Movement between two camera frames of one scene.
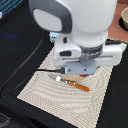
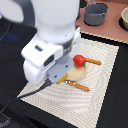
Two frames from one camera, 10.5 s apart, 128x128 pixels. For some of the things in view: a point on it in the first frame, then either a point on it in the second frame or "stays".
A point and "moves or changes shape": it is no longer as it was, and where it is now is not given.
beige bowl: [123, 19] stays
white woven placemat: [78, 108] stays
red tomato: [84, 75] moves or changes shape
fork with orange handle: [74, 84] stays
